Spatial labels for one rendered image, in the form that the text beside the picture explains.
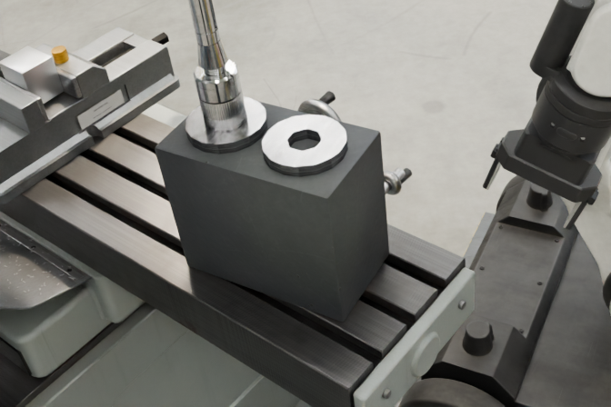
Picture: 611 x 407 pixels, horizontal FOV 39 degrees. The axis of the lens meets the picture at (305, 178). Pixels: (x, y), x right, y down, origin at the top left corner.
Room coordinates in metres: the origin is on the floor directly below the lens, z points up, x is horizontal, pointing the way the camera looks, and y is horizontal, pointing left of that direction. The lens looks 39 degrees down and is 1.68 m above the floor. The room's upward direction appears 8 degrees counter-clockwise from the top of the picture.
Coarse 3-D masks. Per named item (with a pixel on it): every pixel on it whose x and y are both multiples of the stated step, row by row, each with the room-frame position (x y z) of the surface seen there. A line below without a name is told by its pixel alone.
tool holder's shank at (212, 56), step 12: (192, 0) 0.77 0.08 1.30; (204, 0) 0.77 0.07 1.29; (192, 12) 0.77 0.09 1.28; (204, 12) 0.77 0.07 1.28; (204, 24) 0.77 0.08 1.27; (216, 24) 0.77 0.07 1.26; (204, 36) 0.77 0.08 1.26; (216, 36) 0.77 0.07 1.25; (204, 48) 0.77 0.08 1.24; (216, 48) 0.77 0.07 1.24; (204, 60) 0.77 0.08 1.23; (216, 60) 0.76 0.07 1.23; (216, 72) 0.77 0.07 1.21
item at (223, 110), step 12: (240, 84) 0.77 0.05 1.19; (204, 96) 0.76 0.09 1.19; (216, 96) 0.75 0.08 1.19; (228, 96) 0.76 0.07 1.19; (240, 96) 0.77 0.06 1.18; (204, 108) 0.76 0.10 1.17; (216, 108) 0.75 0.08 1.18; (228, 108) 0.76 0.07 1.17; (240, 108) 0.76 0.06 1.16; (204, 120) 0.77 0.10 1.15; (216, 120) 0.76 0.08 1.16; (228, 120) 0.75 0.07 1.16; (240, 120) 0.76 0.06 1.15
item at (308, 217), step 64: (192, 128) 0.77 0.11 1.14; (256, 128) 0.75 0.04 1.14; (320, 128) 0.73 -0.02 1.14; (192, 192) 0.74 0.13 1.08; (256, 192) 0.69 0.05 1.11; (320, 192) 0.65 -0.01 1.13; (384, 192) 0.73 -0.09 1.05; (192, 256) 0.75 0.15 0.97; (256, 256) 0.70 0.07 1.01; (320, 256) 0.65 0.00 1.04; (384, 256) 0.72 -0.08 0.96
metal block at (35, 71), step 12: (24, 48) 1.12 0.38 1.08; (12, 60) 1.09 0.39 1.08; (24, 60) 1.09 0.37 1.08; (36, 60) 1.08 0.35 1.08; (48, 60) 1.08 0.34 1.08; (12, 72) 1.07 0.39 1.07; (24, 72) 1.05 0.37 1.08; (36, 72) 1.06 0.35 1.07; (48, 72) 1.08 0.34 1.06; (24, 84) 1.05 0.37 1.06; (36, 84) 1.06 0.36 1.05; (48, 84) 1.07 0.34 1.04; (60, 84) 1.08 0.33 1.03; (48, 96) 1.07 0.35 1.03
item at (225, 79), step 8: (232, 64) 0.78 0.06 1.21; (200, 72) 0.78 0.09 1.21; (224, 72) 0.77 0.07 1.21; (232, 72) 0.77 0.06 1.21; (200, 80) 0.76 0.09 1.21; (208, 80) 0.76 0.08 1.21; (216, 80) 0.76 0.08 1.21; (224, 80) 0.76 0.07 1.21; (232, 80) 0.76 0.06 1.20; (208, 88) 0.76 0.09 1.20; (216, 88) 0.75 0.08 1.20
